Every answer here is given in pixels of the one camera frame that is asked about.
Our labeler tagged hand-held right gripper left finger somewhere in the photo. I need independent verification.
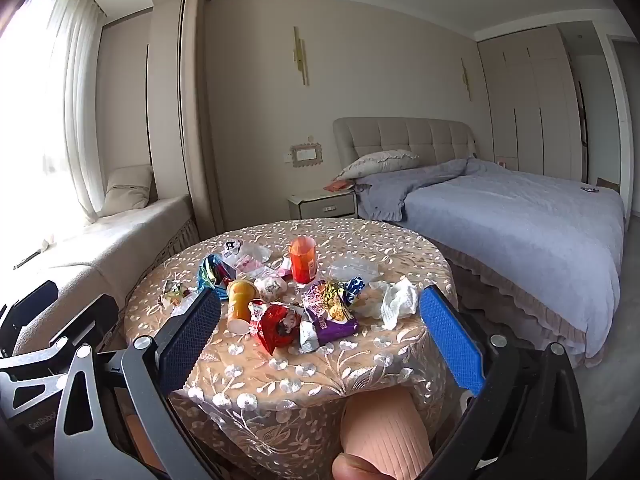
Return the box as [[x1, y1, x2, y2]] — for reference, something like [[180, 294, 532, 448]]
[[54, 287, 223, 480]]

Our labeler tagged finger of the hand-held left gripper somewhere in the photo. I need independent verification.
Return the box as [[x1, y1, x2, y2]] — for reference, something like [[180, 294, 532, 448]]
[[0, 293, 121, 377], [0, 280, 60, 332]]

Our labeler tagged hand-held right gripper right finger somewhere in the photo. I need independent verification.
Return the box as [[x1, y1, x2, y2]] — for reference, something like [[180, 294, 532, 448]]
[[419, 285, 588, 480]]

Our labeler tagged green and white snack packet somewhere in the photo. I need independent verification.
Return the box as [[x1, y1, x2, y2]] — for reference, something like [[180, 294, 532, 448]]
[[159, 280, 198, 314]]

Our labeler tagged blue foil snack packet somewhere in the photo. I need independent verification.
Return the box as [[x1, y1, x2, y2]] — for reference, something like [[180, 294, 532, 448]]
[[197, 254, 237, 301]]

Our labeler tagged orange plastic cup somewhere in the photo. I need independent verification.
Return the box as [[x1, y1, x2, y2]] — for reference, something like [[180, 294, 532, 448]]
[[289, 236, 318, 285]]

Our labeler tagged person's right hand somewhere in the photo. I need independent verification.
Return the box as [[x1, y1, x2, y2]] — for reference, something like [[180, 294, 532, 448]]
[[332, 452, 401, 480]]

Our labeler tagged yellow plastic cup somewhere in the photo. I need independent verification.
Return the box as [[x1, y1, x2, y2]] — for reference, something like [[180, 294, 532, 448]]
[[226, 280, 257, 334]]

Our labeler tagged crumpled white tissue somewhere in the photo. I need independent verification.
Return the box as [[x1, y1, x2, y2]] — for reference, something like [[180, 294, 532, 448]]
[[370, 279, 419, 330]]

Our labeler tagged red foil wrapper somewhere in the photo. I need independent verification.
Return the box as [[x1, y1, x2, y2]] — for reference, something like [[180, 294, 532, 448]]
[[248, 300, 304, 354]]

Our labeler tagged ruffled bed skirt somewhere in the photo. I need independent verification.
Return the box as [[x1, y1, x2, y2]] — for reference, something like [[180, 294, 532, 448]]
[[435, 247, 626, 371]]

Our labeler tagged beige window seat cushion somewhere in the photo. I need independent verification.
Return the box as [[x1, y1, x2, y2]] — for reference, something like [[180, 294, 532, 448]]
[[12, 195, 202, 356]]

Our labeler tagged pink and white wrapper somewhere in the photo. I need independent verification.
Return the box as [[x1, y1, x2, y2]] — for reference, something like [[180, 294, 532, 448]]
[[235, 255, 267, 277]]

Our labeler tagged white crumpled wrapper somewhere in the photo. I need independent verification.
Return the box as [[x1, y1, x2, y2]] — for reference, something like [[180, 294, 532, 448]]
[[254, 275, 289, 304]]

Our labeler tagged blue and white wrapper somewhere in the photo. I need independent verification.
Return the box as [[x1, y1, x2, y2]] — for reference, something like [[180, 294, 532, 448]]
[[345, 275, 369, 306]]

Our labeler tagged white plastic wrapper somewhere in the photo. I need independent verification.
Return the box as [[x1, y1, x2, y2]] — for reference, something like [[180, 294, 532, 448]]
[[242, 242, 274, 264]]

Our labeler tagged pink slipper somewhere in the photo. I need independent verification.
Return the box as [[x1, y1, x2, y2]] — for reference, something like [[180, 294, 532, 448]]
[[341, 389, 434, 478]]

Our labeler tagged purple snack packet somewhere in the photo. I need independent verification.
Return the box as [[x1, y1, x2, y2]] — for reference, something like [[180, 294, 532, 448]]
[[299, 282, 360, 352]]

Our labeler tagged floral beige curtain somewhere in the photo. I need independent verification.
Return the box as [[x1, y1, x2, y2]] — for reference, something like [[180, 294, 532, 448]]
[[122, 217, 458, 480]]

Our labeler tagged clear plastic bag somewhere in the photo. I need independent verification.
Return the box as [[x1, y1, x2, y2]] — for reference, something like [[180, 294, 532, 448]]
[[327, 255, 381, 281]]

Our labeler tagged gold foil wrapper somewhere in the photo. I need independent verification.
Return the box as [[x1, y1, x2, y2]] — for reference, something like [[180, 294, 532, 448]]
[[320, 280, 354, 322]]

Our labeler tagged bed with white quilt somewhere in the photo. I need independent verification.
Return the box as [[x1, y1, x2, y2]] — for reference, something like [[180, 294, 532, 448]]
[[356, 157, 628, 361]]

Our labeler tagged cream throw pillow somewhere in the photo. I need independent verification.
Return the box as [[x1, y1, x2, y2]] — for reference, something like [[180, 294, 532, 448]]
[[104, 165, 154, 211]]

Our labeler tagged grey nightstand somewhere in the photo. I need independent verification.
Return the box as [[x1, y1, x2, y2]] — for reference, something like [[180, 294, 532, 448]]
[[287, 191, 358, 221]]

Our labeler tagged frilled bed pillow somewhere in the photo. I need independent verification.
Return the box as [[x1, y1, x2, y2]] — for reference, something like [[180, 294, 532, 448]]
[[332, 150, 420, 182]]

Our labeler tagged sheer white curtain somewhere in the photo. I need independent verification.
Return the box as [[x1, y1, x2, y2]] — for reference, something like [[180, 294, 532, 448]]
[[0, 0, 110, 243]]

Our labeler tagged beige tufted headboard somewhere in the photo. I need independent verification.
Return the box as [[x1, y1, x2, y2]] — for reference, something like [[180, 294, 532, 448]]
[[332, 117, 481, 181]]

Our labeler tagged beige wardrobe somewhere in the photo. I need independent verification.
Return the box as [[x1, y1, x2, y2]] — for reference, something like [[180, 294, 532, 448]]
[[477, 25, 585, 182]]

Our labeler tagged framed wall switch panel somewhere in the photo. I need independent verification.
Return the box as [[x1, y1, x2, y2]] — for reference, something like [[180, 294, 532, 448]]
[[284, 144, 324, 167]]

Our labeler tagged gold wall lamp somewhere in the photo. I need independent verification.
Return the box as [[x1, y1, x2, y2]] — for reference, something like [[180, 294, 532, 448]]
[[292, 26, 310, 87], [460, 57, 474, 102]]

